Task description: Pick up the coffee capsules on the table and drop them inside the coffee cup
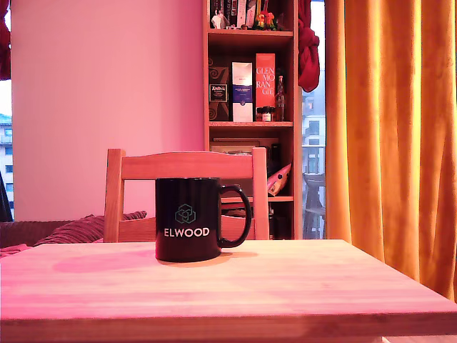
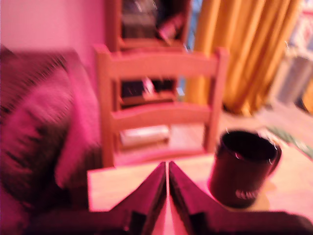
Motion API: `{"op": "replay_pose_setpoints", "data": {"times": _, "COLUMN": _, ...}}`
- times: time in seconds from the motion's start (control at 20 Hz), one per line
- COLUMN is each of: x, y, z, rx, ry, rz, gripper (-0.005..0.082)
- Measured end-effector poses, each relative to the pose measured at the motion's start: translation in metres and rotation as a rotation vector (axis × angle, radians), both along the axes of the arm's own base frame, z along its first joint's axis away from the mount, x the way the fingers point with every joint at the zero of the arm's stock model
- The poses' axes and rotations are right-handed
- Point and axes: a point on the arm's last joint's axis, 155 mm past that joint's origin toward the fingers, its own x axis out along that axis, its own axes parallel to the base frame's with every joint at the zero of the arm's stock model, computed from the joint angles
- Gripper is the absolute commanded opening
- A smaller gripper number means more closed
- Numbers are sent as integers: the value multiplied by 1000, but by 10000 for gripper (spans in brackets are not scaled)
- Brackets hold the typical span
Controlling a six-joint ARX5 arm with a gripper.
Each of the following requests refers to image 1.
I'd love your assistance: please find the pink cloth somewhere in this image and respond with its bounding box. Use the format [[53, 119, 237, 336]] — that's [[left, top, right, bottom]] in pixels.
[[0, 244, 29, 259]]

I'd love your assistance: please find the pink patterned paper bag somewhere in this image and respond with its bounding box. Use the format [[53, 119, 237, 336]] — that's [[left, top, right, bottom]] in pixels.
[[268, 162, 293, 197]]

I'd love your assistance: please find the black stand leg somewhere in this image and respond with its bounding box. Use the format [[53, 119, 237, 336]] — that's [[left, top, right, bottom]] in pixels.
[[0, 173, 14, 221]]

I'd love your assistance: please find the wooden chair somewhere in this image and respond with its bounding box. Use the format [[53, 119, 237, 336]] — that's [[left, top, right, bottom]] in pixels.
[[104, 146, 271, 243]]

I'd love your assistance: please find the grey balcony stool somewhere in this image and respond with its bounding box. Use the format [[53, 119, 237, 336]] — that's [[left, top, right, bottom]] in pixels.
[[303, 172, 326, 239]]

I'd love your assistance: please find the dark box with spirals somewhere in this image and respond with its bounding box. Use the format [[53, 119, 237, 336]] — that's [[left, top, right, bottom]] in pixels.
[[209, 56, 231, 121]]

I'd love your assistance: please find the red Glenmorangie box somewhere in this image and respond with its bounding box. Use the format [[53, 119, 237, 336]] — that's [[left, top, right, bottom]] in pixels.
[[256, 53, 276, 122]]

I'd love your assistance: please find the orange curtain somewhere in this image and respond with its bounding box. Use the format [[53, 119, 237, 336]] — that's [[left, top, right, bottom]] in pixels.
[[325, 0, 457, 304]]

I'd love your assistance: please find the dark ribbed sofa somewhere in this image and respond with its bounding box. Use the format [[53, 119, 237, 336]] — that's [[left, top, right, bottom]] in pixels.
[[0, 220, 72, 249]]

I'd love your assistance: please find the white book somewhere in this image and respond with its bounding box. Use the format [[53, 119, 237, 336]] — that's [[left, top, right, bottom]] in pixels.
[[236, 0, 248, 28]]

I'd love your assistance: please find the wooden bookshelf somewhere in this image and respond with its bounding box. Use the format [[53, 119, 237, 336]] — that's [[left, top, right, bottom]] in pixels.
[[203, 0, 303, 240]]

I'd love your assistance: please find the red knotted curtain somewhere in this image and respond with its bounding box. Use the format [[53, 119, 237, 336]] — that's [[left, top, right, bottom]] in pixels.
[[297, 0, 321, 93]]

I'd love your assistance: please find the clear glass bottle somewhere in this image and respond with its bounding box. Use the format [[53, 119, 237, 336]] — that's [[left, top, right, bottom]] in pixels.
[[275, 75, 286, 121]]

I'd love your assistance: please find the colourful figurine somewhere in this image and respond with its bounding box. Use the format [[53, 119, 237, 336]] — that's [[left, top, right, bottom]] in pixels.
[[252, 9, 278, 30]]

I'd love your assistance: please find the black Elwood mug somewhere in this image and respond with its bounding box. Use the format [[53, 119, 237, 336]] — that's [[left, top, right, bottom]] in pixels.
[[155, 177, 253, 263]]

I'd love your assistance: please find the white and blue box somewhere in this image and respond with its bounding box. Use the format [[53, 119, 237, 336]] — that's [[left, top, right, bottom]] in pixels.
[[231, 61, 254, 122]]

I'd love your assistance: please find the white figurine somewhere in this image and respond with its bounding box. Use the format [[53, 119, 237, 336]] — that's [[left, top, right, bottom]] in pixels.
[[211, 9, 228, 29]]

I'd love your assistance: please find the dark bottle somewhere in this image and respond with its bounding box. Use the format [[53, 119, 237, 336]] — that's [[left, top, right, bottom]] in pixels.
[[271, 142, 283, 177]]

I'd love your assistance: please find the ribbed cushion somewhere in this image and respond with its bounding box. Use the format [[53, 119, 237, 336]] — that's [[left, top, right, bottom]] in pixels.
[[34, 210, 148, 247]]

